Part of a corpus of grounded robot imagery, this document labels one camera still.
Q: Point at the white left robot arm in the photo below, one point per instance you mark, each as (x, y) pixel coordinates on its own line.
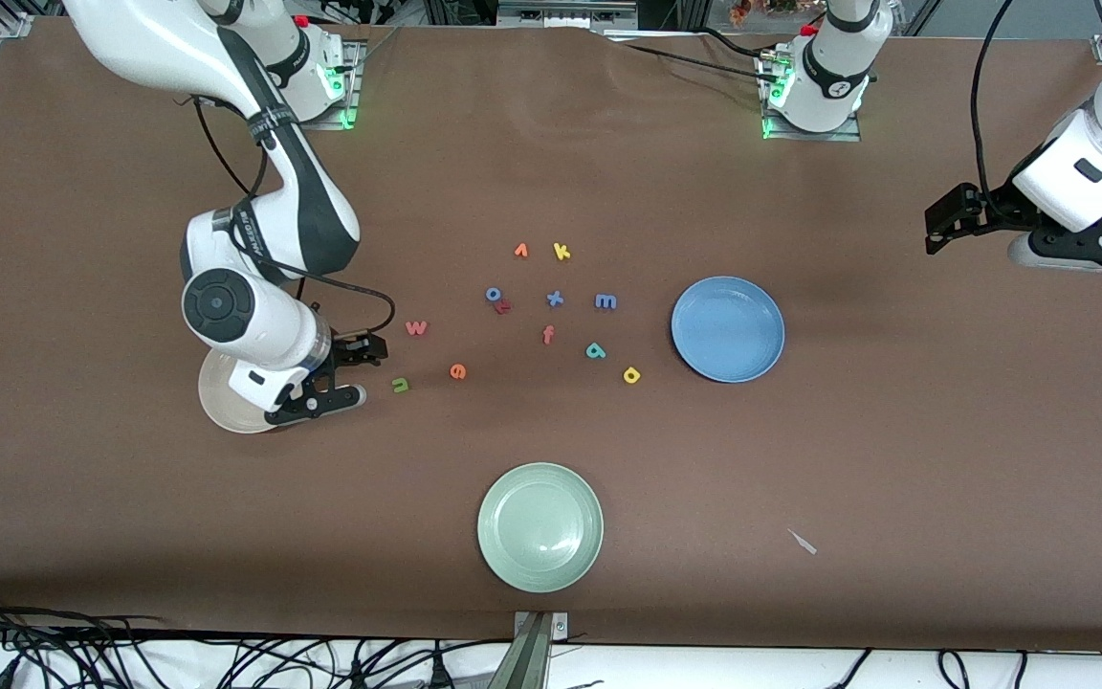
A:
(833, 67)

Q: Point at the green plate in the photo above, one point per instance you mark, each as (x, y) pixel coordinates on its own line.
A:
(539, 526)

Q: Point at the brown table cover sheet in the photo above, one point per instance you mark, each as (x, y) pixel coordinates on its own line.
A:
(551, 172)

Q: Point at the blue plate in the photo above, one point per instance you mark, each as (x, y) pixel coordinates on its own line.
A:
(728, 330)

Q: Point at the aluminium frame structure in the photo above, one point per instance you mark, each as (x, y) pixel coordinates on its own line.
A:
(561, 14)

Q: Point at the white tape scrap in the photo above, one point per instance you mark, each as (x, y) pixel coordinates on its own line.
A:
(803, 542)

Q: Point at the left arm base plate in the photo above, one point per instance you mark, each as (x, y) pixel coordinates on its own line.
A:
(838, 136)

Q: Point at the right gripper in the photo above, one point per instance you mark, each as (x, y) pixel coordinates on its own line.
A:
(348, 350)

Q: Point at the teal letter a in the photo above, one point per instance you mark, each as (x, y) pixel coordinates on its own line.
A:
(598, 354)

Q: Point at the beige brown plate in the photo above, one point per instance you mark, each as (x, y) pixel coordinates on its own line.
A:
(226, 407)

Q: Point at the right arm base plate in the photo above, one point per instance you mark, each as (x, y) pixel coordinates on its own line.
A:
(331, 124)

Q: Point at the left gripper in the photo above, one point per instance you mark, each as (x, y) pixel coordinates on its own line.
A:
(989, 212)

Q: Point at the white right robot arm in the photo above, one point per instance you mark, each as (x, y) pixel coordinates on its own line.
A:
(216, 38)

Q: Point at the metal camera post bracket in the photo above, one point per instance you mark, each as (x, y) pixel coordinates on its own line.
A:
(532, 655)

